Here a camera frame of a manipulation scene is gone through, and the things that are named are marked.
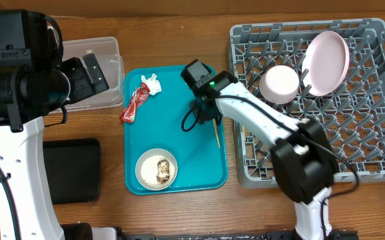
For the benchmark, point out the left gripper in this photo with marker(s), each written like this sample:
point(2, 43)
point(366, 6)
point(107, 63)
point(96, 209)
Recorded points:
point(84, 87)

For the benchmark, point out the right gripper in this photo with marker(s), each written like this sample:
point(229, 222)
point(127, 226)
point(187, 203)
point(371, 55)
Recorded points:
point(205, 112)

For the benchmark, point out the wooden chopstick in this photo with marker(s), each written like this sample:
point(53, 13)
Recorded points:
point(216, 132)

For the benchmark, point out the white tissue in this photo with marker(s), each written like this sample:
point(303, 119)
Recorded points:
point(152, 83)

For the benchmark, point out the grey bowl with rice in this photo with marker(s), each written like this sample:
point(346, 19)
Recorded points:
point(146, 169)

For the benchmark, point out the pink small bowl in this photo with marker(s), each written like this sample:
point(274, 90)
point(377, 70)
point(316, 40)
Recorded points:
point(279, 84)

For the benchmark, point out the pink round plate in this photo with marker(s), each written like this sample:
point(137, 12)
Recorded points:
point(326, 60)

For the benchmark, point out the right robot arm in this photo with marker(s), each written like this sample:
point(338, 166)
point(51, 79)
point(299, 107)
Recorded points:
point(303, 162)

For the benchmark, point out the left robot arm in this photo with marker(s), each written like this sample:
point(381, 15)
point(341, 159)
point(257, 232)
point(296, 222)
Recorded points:
point(35, 80)

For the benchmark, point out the grey dishwasher rack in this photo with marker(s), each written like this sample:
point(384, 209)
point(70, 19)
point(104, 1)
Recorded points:
point(353, 115)

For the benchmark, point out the clear plastic bin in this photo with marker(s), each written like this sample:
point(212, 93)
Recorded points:
point(106, 50)

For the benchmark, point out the teal serving tray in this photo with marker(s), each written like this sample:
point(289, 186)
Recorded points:
point(162, 123)

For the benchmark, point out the red snack wrapper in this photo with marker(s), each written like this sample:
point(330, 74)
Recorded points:
point(140, 95)

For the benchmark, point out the brown food piece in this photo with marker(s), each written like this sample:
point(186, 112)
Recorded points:
point(163, 173)

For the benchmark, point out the black plastic tray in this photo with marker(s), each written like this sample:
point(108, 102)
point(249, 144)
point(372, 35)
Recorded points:
point(73, 169)

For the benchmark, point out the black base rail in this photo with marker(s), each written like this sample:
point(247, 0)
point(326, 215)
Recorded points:
point(269, 235)

